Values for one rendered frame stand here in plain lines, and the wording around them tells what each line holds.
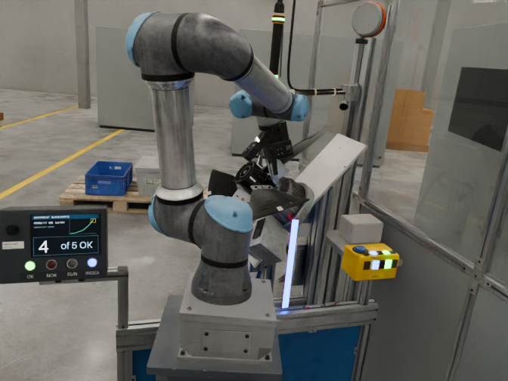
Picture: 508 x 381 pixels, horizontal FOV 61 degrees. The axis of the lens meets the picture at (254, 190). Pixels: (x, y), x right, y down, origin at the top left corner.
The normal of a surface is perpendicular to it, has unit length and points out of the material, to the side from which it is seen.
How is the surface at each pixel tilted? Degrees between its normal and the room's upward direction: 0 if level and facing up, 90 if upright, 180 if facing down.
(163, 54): 115
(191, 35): 77
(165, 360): 0
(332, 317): 90
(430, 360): 90
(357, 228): 90
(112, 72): 90
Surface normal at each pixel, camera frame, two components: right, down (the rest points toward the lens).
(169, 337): 0.08, -0.95
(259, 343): 0.02, 0.30
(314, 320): 0.28, 0.31
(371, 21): -0.62, 0.18
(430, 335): -0.96, 0.01
